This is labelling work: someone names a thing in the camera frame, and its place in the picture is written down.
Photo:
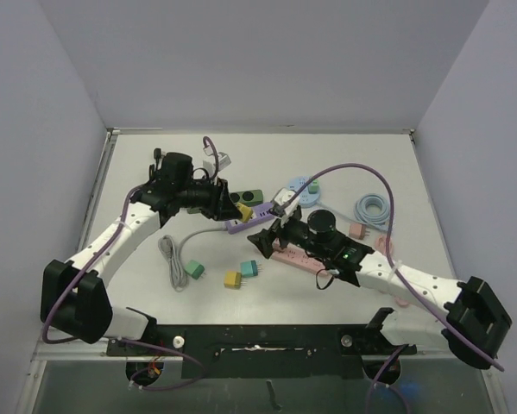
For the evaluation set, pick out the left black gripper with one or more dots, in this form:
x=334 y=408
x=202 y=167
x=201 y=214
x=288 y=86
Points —
x=220 y=207

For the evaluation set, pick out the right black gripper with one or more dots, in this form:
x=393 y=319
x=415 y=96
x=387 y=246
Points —
x=276 y=233

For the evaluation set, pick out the yellow charger plug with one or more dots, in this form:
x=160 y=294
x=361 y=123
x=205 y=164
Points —
x=246 y=212
x=233 y=280

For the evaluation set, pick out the green charger plug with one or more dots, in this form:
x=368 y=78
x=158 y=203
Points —
x=194 y=269
x=313 y=187

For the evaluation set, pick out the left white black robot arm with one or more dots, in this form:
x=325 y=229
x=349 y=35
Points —
x=74 y=298

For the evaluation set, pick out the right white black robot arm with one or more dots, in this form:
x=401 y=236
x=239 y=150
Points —
x=464 y=316

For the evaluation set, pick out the teal charger plug lower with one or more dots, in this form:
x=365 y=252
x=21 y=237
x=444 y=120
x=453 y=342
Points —
x=250 y=268

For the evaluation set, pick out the pink charger plug right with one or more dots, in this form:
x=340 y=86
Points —
x=358 y=231

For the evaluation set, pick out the purple power strip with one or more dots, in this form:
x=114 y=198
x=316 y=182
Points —
x=260 y=215

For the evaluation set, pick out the green power strip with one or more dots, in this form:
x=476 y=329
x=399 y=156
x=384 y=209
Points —
x=253 y=198

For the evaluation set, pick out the pink power strip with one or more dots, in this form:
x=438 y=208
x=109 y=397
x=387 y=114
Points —
x=296 y=257

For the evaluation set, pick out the blue round power socket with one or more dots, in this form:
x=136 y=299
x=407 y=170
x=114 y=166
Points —
x=306 y=200

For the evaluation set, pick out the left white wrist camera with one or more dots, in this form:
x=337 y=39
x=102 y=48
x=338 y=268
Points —
x=215 y=163

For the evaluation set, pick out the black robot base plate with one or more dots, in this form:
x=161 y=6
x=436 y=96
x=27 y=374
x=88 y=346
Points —
x=276 y=351

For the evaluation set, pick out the aluminium frame rail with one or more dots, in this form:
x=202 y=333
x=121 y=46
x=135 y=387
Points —
x=369 y=179

